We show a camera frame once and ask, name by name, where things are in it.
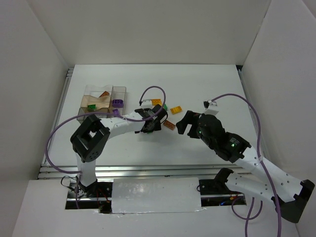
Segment purple round lego piece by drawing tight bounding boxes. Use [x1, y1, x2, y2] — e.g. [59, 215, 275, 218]
[112, 99, 124, 108]

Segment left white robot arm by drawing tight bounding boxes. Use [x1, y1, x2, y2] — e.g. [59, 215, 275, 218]
[70, 104, 168, 197]

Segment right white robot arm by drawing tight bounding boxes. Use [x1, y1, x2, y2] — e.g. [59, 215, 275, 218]
[176, 111, 315, 223]

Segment brown orange lego brick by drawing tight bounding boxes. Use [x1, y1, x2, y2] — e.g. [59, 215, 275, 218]
[163, 120, 176, 130]

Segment orange lego brick right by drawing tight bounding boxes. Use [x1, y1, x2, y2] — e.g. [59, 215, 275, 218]
[170, 106, 183, 115]

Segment orange lego brick far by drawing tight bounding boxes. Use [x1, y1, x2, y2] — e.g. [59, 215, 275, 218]
[151, 99, 162, 106]

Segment clear tall narrow container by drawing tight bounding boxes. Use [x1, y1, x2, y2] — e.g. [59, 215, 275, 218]
[109, 86, 126, 116]

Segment clear wavy container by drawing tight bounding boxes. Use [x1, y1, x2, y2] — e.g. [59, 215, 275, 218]
[84, 85, 113, 98]

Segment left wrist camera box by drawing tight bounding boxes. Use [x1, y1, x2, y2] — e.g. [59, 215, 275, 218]
[140, 99, 153, 109]

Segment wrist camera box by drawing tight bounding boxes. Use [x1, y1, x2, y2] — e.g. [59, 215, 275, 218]
[140, 99, 153, 109]
[203, 100, 219, 116]

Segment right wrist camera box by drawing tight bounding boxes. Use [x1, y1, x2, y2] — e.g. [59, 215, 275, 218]
[203, 100, 219, 116]

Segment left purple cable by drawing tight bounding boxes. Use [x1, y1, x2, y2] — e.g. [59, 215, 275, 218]
[45, 85, 166, 210]

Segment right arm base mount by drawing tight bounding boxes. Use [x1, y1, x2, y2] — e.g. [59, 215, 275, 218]
[196, 168, 246, 207]

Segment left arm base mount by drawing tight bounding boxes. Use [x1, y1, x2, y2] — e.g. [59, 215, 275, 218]
[60, 176, 113, 214]

